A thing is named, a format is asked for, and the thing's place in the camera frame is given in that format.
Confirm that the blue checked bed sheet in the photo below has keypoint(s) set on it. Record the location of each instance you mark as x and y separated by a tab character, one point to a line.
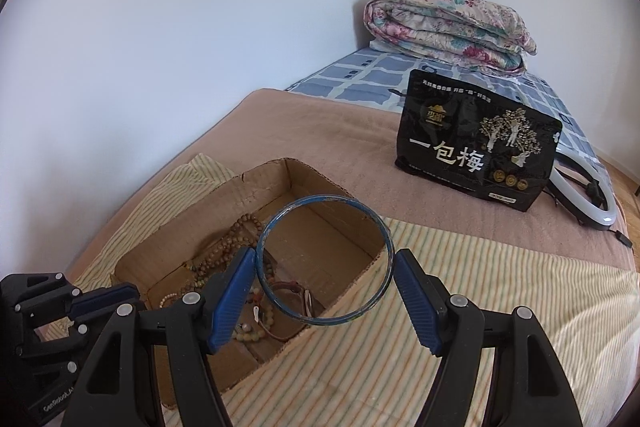
360	72

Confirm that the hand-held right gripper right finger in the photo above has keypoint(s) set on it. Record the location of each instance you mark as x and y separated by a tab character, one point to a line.
415	302

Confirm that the black snack bag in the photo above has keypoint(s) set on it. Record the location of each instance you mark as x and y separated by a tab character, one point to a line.
475	147

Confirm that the folded floral quilt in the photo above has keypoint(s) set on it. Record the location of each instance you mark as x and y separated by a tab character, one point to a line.
450	27

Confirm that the striped yellow blanket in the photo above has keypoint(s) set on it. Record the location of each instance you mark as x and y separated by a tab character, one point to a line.
525	287

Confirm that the pink blanket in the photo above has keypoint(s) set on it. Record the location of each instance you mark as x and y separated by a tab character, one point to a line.
325	142

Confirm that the cardboard box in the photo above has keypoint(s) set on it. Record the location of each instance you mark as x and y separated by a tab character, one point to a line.
250	187

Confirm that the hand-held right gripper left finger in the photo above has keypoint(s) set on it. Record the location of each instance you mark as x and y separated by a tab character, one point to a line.
232	302

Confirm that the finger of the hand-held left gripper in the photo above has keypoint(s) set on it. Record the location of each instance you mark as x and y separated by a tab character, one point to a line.
105	298
65	344

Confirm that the blue bangle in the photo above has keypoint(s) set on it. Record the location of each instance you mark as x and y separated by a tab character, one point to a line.
320	200

